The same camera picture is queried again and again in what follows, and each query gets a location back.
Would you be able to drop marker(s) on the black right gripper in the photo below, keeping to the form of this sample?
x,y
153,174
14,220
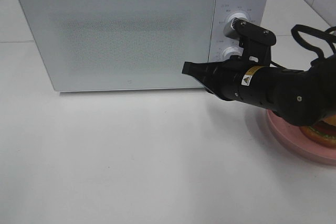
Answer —
x,y
233,80

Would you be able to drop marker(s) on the white timer knob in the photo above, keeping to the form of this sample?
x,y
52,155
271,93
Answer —
x,y
231,51

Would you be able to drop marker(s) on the toy burger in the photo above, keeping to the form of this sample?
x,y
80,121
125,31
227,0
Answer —
x,y
323,132

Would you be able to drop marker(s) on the white power knob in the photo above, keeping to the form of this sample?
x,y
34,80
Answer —
x,y
237,14

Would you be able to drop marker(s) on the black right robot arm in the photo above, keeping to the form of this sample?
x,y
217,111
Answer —
x,y
301,98

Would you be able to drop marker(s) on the pink round plate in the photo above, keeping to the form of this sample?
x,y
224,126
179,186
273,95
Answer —
x,y
292,138

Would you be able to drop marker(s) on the white microwave door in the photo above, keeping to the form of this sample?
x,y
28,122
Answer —
x,y
97,45

